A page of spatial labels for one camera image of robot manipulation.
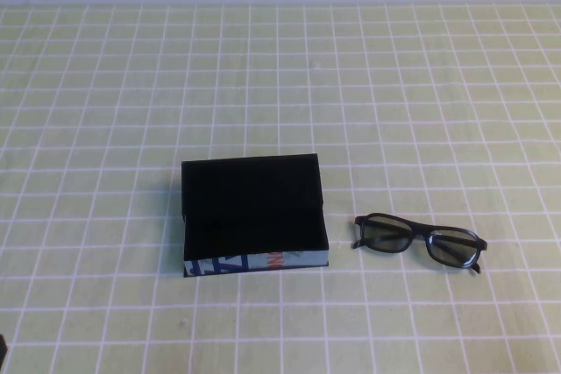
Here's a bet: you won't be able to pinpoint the black printed glasses case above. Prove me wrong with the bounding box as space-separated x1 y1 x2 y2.
181 152 330 279

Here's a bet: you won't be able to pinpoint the black framed glasses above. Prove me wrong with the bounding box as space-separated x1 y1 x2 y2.
350 212 489 275

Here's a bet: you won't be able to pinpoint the green white checked tablecloth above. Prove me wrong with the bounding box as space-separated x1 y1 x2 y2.
0 4 561 374

